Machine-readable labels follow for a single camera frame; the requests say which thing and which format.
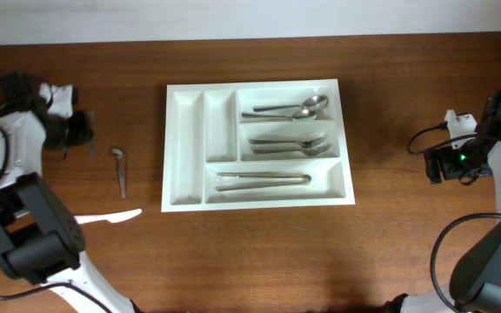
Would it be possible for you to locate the small metal spoon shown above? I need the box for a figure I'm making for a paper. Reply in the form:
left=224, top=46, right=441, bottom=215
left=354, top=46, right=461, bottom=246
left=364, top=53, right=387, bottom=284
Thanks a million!
left=111, top=147, right=126, bottom=198
left=89, top=138, right=97, bottom=162

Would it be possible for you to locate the pink handled utensil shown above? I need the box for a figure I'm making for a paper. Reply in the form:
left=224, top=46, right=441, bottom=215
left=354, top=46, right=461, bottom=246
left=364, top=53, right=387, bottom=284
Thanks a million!
left=74, top=208, right=143, bottom=224

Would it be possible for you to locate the metal fork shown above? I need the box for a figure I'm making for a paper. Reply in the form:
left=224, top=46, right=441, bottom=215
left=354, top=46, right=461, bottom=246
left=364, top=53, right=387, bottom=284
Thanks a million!
left=251, top=144, right=331, bottom=157
left=249, top=137, right=325, bottom=148

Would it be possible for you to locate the large metal spoon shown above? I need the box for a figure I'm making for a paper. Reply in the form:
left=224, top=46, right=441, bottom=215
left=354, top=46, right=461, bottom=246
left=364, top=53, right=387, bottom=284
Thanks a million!
left=241, top=110, right=317, bottom=121
left=252, top=95, right=330, bottom=112

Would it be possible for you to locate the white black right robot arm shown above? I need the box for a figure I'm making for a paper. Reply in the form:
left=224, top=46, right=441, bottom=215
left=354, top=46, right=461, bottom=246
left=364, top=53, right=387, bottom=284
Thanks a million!
left=381, top=90, right=501, bottom=313

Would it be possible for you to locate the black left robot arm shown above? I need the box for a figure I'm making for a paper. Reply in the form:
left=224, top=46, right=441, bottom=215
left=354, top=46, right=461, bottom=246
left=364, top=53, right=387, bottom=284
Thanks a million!
left=0, top=72, right=139, bottom=312

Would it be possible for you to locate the white plastic cutlery tray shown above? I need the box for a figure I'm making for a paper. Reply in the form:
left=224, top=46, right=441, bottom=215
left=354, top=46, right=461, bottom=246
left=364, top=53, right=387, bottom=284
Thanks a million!
left=162, top=79, right=355, bottom=212

